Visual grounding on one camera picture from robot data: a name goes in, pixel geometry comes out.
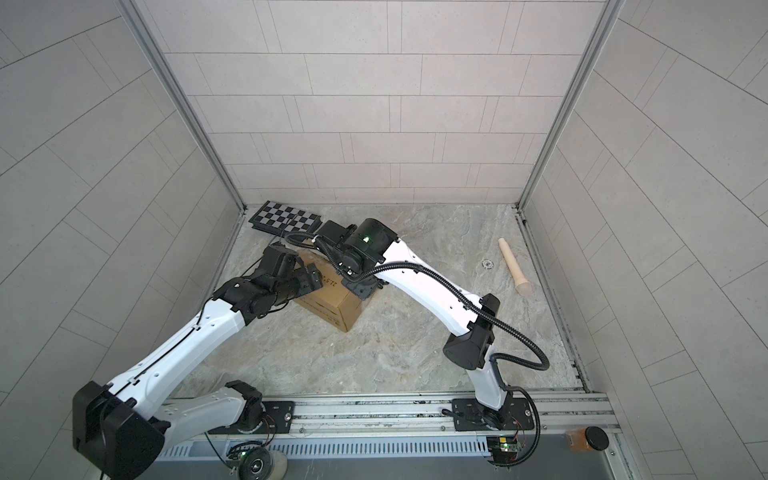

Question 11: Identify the aluminium corner post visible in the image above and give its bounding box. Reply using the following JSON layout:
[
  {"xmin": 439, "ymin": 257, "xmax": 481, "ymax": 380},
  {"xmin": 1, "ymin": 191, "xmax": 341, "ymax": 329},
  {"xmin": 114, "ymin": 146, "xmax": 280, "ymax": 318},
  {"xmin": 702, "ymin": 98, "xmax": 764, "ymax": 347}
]
[
  {"xmin": 115, "ymin": 0, "xmax": 246, "ymax": 214},
  {"xmin": 517, "ymin": 0, "xmax": 624, "ymax": 213}
]

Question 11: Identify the brown jar black lid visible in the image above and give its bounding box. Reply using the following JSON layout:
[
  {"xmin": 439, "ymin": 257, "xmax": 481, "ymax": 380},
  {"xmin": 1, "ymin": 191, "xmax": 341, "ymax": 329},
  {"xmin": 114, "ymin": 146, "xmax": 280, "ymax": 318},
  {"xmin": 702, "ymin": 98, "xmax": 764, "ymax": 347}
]
[{"xmin": 566, "ymin": 426, "xmax": 610, "ymax": 453}]

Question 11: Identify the cream plastic handle tool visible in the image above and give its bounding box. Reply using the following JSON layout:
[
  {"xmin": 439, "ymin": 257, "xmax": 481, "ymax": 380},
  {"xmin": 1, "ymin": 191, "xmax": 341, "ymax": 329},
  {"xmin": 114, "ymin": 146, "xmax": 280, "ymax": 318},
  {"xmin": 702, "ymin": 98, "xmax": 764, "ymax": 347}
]
[{"xmin": 498, "ymin": 238, "xmax": 534, "ymax": 297}]

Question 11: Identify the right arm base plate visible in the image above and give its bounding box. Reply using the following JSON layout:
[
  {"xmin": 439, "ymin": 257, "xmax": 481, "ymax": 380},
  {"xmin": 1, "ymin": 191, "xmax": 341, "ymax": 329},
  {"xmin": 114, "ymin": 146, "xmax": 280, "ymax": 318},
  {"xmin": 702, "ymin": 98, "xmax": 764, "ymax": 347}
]
[{"xmin": 443, "ymin": 394, "xmax": 535, "ymax": 431}]

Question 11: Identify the round black speaker device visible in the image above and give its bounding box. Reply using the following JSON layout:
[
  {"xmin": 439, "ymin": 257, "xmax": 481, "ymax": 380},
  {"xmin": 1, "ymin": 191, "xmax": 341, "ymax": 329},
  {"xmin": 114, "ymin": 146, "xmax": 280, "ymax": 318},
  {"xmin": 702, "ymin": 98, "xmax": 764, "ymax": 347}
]
[{"xmin": 227, "ymin": 441, "xmax": 287, "ymax": 480}]

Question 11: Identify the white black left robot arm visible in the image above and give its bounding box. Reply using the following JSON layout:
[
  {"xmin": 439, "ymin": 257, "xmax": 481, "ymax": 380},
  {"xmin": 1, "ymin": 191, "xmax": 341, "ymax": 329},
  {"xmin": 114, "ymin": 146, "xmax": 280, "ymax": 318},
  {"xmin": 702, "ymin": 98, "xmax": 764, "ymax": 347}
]
[{"xmin": 72, "ymin": 264, "xmax": 322, "ymax": 479}]

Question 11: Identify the brown cardboard express box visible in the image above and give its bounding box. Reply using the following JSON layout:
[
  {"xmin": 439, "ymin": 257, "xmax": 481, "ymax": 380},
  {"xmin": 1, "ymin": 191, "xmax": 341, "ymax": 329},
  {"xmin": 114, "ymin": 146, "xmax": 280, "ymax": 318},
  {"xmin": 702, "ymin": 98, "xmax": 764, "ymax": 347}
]
[{"xmin": 296, "ymin": 251, "xmax": 364, "ymax": 332}]

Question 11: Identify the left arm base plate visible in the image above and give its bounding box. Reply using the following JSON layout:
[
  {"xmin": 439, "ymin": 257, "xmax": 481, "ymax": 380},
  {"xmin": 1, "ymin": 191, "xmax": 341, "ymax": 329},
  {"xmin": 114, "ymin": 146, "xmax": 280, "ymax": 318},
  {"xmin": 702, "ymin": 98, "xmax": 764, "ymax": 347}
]
[{"xmin": 209, "ymin": 401, "xmax": 295, "ymax": 435}]

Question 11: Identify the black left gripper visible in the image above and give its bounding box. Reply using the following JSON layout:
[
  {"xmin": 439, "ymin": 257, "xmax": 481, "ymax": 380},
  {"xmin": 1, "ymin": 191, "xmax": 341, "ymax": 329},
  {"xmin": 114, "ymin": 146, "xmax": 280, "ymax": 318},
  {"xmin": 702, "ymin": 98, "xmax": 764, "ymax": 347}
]
[{"xmin": 271, "ymin": 263, "xmax": 328, "ymax": 307}]

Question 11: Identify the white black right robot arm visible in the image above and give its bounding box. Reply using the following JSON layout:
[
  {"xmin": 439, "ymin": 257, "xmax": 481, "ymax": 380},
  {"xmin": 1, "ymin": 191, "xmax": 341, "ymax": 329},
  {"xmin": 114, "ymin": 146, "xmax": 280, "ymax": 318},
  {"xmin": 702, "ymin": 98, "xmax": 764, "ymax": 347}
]
[{"xmin": 311, "ymin": 218, "xmax": 508, "ymax": 430}]

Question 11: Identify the aluminium corner post left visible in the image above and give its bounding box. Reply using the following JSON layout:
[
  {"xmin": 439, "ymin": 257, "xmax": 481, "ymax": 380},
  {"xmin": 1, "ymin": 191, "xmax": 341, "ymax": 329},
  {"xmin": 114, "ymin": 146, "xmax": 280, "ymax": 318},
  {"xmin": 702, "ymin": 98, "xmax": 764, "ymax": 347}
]
[{"xmin": 115, "ymin": 0, "xmax": 246, "ymax": 214}]

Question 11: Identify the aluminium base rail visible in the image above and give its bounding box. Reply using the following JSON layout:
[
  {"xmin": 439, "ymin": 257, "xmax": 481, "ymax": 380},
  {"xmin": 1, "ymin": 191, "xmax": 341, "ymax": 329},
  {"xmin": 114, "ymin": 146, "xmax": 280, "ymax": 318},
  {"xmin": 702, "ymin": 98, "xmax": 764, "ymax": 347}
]
[{"xmin": 119, "ymin": 392, "xmax": 625, "ymax": 480}]

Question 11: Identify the aluminium corner post right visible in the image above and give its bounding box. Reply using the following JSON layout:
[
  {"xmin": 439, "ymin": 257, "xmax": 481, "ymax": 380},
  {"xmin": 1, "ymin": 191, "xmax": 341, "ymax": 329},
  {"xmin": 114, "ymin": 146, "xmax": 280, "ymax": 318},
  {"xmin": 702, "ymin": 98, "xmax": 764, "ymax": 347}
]
[{"xmin": 517, "ymin": 0, "xmax": 624, "ymax": 213}]

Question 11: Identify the black white chessboard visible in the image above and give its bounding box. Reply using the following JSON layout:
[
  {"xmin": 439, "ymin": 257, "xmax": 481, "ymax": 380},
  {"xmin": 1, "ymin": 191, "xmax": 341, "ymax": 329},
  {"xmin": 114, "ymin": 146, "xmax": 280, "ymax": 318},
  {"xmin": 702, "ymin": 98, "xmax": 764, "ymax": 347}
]
[{"xmin": 248, "ymin": 201, "xmax": 322, "ymax": 237}]

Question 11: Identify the green circuit board right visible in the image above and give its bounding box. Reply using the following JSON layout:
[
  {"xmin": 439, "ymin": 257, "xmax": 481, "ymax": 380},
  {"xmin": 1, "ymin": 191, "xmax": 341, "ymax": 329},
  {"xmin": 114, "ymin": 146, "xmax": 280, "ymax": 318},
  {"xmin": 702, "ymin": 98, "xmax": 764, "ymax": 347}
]
[{"xmin": 486, "ymin": 436, "xmax": 522, "ymax": 466}]

